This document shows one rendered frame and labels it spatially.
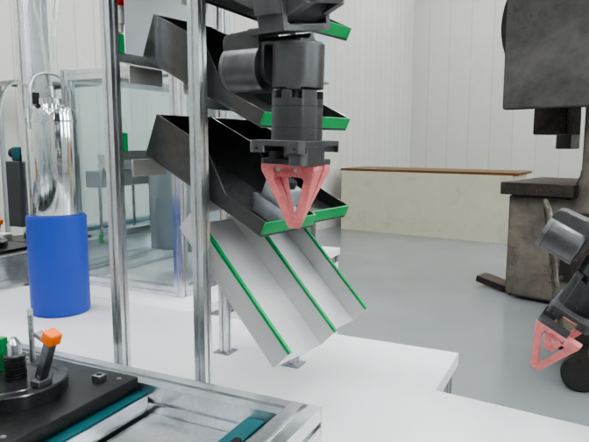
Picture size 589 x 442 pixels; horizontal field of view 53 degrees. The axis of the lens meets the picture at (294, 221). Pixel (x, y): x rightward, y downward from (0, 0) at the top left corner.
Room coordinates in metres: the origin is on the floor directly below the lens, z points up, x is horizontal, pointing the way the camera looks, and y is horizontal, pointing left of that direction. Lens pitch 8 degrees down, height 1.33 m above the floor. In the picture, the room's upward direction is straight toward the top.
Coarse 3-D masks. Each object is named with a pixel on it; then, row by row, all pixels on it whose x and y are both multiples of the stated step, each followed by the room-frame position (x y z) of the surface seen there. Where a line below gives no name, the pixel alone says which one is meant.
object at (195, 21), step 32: (192, 0) 0.91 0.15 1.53; (192, 32) 0.91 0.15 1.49; (224, 32) 1.28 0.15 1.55; (192, 64) 0.90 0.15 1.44; (192, 96) 0.90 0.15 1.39; (192, 128) 0.90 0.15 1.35; (192, 160) 0.91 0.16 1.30; (192, 192) 0.91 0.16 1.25; (192, 224) 0.91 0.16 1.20; (192, 256) 0.91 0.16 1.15; (128, 320) 0.99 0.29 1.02; (224, 320) 1.27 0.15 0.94; (128, 352) 0.99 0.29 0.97; (224, 352) 1.27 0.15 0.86
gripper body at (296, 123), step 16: (272, 96) 0.66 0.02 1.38; (288, 96) 0.64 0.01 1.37; (304, 96) 0.64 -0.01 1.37; (320, 96) 0.66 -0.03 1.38; (272, 112) 0.66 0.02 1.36; (288, 112) 0.64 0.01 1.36; (304, 112) 0.64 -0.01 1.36; (320, 112) 0.65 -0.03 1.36; (272, 128) 0.66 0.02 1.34; (288, 128) 0.64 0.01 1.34; (304, 128) 0.64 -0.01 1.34; (320, 128) 0.66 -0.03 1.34; (256, 144) 0.63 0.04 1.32; (272, 144) 0.62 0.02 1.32; (288, 144) 0.62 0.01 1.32; (304, 144) 0.61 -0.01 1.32; (320, 144) 0.65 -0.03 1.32; (336, 144) 0.69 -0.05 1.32
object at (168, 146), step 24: (168, 120) 1.02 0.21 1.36; (216, 120) 1.09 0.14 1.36; (168, 144) 0.98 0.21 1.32; (216, 144) 1.09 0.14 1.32; (240, 144) 1.06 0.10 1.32; (168, 168) 0.98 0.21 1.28; (216, 168) 1.06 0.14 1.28; (240, 168) 1.06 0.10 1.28; (216, 192) 0.92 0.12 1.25; (240, 192) 1.00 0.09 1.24; (240, 216) 0.89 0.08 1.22; (312, 216) 0.96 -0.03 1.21
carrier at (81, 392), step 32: (32, 320) 0.88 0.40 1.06; (0, 352) 0.84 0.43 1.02; (32, 352) 0.87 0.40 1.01; (0, 384) 0.79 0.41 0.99; (32, 384) 0.78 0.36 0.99; (64, 384) 0.81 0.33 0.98; (96, 384) 0.84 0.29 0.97; (128, 384) 0.85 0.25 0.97; (0, 416) 0.74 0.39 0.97; (32, 416) 0.74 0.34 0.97; (64, 416) 0.74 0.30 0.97
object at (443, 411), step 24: (432, 408) 1.00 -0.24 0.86; (456, 408) 1.00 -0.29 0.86; (480, 408) 1.00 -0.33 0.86; (504, 408) 1.00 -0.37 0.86; (432, 432) 0.91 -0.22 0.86; (456, 432) 0.91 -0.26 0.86; (480, 432) 0.91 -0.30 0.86; (504, 432) 0.91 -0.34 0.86; (528, 432) 0.91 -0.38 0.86; (552, 432) 0.91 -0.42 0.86; (576, 432) 0.91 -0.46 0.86
